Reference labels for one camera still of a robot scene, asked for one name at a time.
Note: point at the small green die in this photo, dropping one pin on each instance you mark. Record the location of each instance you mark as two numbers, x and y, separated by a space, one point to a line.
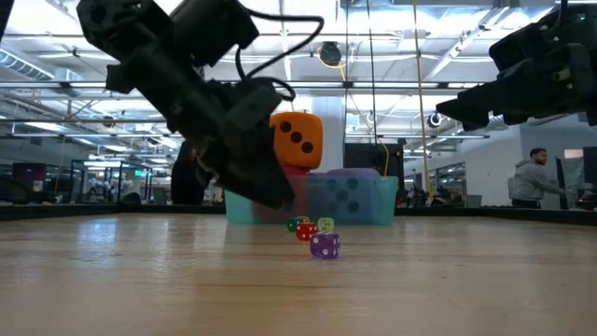
292 225

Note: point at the purple foam die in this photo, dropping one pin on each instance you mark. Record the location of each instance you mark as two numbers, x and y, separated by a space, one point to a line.
364 205

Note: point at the orange foam die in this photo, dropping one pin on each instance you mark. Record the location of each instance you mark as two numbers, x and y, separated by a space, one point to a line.
298 161

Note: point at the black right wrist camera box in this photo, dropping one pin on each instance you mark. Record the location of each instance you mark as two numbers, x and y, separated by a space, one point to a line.
578 23

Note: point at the black display screen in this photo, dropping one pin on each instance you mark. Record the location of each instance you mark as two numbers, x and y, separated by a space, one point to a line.
590 165

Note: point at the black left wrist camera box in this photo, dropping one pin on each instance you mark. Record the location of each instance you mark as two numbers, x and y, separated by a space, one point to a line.
214 28

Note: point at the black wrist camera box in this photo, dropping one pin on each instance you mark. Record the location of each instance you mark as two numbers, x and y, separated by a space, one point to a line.
578 23
214 28

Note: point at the small purple die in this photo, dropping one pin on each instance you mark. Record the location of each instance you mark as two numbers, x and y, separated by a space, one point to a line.
325 245

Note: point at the person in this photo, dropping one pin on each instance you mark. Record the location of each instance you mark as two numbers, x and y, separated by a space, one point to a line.
184 186
531 182

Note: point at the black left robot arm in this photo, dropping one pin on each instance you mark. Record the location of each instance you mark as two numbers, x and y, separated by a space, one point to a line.
121 28

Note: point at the red foam die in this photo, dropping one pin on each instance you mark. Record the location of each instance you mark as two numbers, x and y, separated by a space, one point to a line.
294 171

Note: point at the long ceiling light bar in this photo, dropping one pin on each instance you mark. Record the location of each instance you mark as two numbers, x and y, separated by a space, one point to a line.
396 85

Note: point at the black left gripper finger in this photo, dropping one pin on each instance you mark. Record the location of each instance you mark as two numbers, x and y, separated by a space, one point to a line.
256 163
207 165

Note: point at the teal plastic bin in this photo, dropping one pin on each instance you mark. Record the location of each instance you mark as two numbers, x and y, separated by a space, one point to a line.
238 212

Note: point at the maroon display screen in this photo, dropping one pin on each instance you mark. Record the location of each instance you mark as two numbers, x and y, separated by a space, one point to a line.
29 171

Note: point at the black cabinet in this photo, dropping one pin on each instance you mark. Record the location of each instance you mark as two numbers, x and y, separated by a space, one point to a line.
368 158

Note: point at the small yellow-green translucent die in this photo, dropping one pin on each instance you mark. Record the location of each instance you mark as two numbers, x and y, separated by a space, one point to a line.
326 224

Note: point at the small red die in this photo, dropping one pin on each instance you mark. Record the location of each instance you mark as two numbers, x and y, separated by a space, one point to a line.
307 232

